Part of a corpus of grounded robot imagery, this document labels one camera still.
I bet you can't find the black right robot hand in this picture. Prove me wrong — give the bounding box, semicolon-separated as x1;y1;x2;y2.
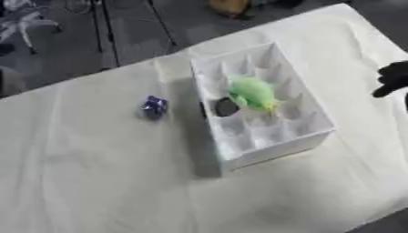
370;60;408;112

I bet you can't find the white box with dividers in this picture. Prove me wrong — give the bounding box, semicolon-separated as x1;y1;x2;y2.
189;41;338;171

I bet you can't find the green soft toy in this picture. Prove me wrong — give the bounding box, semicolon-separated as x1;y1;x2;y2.
226;76;284;115

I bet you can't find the dark grey round object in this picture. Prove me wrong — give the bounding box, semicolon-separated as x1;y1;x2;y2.
211;96;241;117

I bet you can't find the orange brown bag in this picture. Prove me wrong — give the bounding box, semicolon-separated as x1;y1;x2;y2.
205;0;255;20

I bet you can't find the blue crumpled wrapper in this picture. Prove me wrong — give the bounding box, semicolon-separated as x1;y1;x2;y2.
138;95;171;118

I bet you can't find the black tripod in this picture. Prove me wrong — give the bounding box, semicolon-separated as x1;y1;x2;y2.
86;0;180;67

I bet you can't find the office chair with star base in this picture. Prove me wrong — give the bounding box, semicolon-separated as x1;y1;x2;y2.
0;0;64;56

